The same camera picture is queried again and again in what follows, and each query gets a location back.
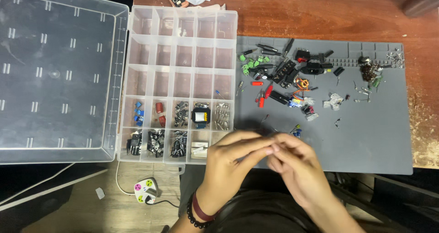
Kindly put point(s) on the person's left hand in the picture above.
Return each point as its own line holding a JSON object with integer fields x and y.
{"x": 219, "y": 171}

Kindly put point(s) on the person's right hand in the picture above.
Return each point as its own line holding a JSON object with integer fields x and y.
{"x": 301, "y": 178}

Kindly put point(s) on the person's left fingers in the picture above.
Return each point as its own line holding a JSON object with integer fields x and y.
{"x": 250, "y": 145}

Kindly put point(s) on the person's right fingers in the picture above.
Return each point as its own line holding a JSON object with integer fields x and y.
{"x": 291, "y": 154}

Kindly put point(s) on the blue yellow small components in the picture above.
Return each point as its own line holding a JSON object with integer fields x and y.
{"x": 296, "y": 132}

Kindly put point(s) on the pile of glass fuses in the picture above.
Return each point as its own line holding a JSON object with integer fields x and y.
{"x": 222, "y": 116}

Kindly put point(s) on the red banana plug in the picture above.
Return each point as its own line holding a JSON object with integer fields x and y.
{"x": 261, "y": 102}
{"x": 268, "y": 90}

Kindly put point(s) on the white rectangular component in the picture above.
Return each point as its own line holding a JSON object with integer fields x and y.
{"x": 199, "y": 149}

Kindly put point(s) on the blue servo motor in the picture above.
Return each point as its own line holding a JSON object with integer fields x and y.
{"x": 295, "y": 101}

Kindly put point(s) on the small bent black component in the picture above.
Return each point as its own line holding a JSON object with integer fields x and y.
{"x": 338, "y": 122}

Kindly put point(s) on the black rectangular block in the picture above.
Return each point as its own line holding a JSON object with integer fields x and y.
{"x": 279, "y": 97}

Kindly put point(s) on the black yellow transformer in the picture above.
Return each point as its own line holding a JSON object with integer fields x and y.
{"x": 200, "y": 116}

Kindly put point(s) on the small resistor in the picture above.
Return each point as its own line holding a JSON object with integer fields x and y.
{"x": 240, "y": 87}

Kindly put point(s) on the small blue capacitor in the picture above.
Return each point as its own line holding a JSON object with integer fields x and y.
{"x": 217, "y": 93}

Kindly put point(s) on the short red plug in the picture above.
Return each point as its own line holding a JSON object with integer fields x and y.
{"x": 257, "y": 83}

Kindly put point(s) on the person's black trousers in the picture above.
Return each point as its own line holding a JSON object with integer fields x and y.
{"x": 260, "y": 209}

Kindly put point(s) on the clear plastic connectors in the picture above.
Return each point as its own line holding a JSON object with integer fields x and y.
{"x": 332, "y": 101}

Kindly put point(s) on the black round buzzer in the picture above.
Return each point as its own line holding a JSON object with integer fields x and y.
{"x": 259, "y": 76}

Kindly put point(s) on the grey silicone work mat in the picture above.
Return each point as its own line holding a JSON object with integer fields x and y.
{"x": 360, "y": 137}

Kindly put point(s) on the pile of black capacitors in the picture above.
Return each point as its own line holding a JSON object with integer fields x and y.
{"x": 179, "y": 143}

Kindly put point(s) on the pile of small black components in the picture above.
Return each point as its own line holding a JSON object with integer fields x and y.
{"x": 181, "y": 114}

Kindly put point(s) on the black audio plug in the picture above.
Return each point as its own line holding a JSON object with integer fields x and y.
{"x": 250, "y": 51}
{"x": 268, "y": 47}
{"x": 271, "y": 53}
{"x": 288, "y": 47}
{"x": 262, "y": 67}

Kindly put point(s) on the heap of black sockets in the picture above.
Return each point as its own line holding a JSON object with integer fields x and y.
{"x": 285, "y": 73}

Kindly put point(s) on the maroon wrist band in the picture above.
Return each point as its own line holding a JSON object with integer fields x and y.
{"x": 202, "y": 210}

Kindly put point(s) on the group of green terminal blocks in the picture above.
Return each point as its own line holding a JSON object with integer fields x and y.
{"x": 252, "y": 64}

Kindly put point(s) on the black power inlet socket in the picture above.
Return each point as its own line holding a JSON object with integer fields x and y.
{"x": 315, "y": 68}

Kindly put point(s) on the red capacitor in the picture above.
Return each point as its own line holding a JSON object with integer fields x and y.
{"x": 162, "y": 120}
{"x": 159, "y": 107}

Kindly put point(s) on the pile of black transistors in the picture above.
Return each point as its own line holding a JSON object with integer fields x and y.
{"x": 156, "y": 143}

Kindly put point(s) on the small metal leaded parts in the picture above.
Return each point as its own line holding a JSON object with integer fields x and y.
{"x": 362, "y": 90}

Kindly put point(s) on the black ribbed connector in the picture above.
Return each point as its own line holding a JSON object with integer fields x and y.
{"x": 325, "y": 55}

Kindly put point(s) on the green leds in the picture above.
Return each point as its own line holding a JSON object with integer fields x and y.
{"x": 376, "y": 82}

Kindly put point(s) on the white power strip coloured sockets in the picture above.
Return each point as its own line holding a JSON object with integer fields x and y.
{"x": 146, "y": 191}

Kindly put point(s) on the pile of brown potentiometers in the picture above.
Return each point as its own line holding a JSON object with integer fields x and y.
{"x": 369, "y": 70}

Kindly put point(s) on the group of blue components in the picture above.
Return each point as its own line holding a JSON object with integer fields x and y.
{"x": 139, "y": 113}

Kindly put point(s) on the pile of silver pins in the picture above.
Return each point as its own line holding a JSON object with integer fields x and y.
{"x": 396, "y": 56}

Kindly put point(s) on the small white plastic scrap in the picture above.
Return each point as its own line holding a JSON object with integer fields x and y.
{"x": 99, "y": 193}

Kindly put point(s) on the clear plastic organizer box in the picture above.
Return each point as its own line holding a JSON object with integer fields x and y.
{"x": 103, "y": 71}

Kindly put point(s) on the dark brown furniture leg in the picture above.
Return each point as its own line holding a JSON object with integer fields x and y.
{"x": 422, "y": 1}

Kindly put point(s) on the black rocker switch red button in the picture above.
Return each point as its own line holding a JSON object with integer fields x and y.
{"x": 302, "y": 55}

